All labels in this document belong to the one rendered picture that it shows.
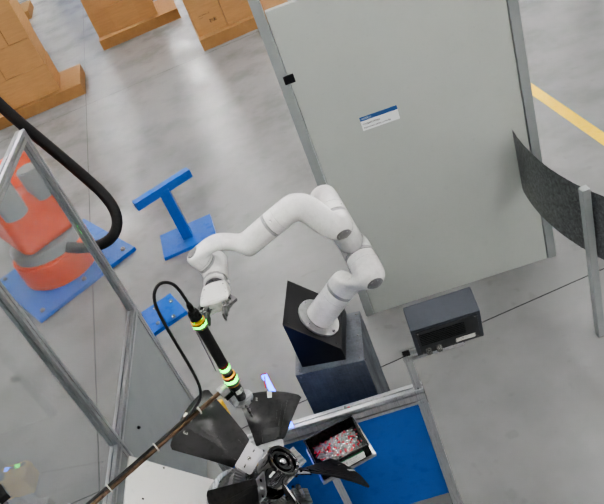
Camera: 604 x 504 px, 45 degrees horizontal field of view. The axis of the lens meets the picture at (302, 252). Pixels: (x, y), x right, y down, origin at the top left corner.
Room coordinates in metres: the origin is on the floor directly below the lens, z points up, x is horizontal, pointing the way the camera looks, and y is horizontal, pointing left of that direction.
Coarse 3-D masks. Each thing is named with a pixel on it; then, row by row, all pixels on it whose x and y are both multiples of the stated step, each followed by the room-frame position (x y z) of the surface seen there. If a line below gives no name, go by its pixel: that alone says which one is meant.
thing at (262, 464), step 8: (272, 448) 1.63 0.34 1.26; (280, 448) 1.64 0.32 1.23; (264, 456) 1.61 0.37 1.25; (272, 456) 1.60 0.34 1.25; (280, 456) 1.61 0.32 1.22; (288, 456) 1.61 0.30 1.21; (264, 464) 1.58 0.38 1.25; (272, 464) 1.56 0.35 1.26; (280, 464) 1.57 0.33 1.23; (288, 464) 1.59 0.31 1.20; (296, 464) 1.59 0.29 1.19; (256, 472) 1.61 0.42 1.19; (264, 472) 1.57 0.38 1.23; (280, 472) 1.54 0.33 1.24; (288, 472) 1.55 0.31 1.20; (296, 472) 1.55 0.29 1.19; (272, 480) 1.54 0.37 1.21; (280, 480) 1.53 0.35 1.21; (288, 480) 1.54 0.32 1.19; (272, 488) 1.54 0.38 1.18; (280, 488) 1.54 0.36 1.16; (272, 496) 1.54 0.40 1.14; (280, 496) 1.55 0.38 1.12
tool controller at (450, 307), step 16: (464, 288) 1.98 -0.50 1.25; (416, 304) 2.00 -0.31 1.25; (432, 304) 1.97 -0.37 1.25; (448, 304) 1.94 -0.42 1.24; (464, 304) 1.92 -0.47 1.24; (416, 320) 1.94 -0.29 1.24; (432, 320) 1.91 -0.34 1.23; (448, 320) 1.89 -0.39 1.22; (464, 320) 1.88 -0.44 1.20; (480, 320) 1.89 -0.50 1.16; (416, 336) 1.91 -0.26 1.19; (432, 336) 1.91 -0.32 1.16; (448, 336) 1.91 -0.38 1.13; (464, 336) 1.91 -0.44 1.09; (480, 336) 1.92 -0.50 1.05; (432, 352) 1.91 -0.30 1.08
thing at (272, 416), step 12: (264, 396) 1.92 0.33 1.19; (276, 396) 1.91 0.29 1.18; (288, 396) 1.91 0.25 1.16; (300, 396) 1.90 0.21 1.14; (252, 408) 1.88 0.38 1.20; (264, 408) 1.87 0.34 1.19; (276, 408) 1.85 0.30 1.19; (288, 408) 1.84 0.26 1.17; (252, 420) 1.83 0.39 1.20; (264, 420) 1.81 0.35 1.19; (276, 420) 1.80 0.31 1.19; (288, 420) 1.79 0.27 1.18; (252, 432) 1.79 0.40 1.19; (264, 432) 1.76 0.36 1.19; (276, 432) 1.75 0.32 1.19
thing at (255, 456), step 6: (252, 444) 1.66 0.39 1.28; (246, 450) 1.65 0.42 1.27; (252, 450) 1.65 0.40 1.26; (258, 450) 1.64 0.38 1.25; (240, 456) 1.64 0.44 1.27; (246, 456) 1.64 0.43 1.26; (252, 456) 1.63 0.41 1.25; (258, 456) 1.63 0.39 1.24; (240, 462) 1.63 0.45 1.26; (246, 462) 1.62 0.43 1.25; (252, 462) 1.62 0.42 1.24; (240, 468) 1.61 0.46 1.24; (246, 468) 1.61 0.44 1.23; (252, 468) 1.61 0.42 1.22
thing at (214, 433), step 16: (208, 416) 1.73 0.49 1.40; (224, 416) 1.73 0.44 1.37; (192, 432) 1.69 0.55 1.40; (208, 432) 1.69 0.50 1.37; (224, 432) 1.69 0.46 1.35; (240, 432) 1.69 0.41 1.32; (176, 448) 1.65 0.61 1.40; (192, 448) 1.65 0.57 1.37; (208, 448) 1.65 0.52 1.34; (224, 448) 1.65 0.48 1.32; (240, 448) 1.65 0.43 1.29; (224, 464) 1.62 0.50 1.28
